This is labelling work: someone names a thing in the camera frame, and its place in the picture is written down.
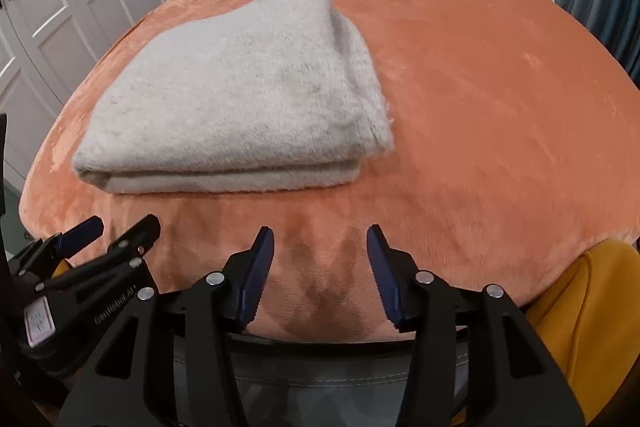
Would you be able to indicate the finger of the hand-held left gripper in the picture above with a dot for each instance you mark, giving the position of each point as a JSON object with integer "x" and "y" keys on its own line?
{"x": 80, "y": 233}
{"x": 132, "y": 234}

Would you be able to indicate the white knit sweater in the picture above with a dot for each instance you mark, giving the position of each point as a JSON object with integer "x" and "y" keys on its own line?
{"x": 240, "y": 97}

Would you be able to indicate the yellow garment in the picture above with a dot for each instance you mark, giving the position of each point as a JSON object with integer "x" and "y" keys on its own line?
{"x": 590, "y": 317}

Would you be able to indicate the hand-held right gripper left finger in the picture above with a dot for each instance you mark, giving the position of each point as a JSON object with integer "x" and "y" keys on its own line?
{"x": 255, "y": 279}

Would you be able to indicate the white panelled wardrobe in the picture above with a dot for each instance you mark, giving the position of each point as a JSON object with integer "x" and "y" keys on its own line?
{"x": 60, "y": 7}

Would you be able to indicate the orange plush blanket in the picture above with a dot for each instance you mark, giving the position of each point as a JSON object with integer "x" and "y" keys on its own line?
{"x": 475, "y": 132}

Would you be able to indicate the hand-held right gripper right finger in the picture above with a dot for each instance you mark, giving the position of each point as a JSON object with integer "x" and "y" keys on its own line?
{"x": 385, "y": 279}

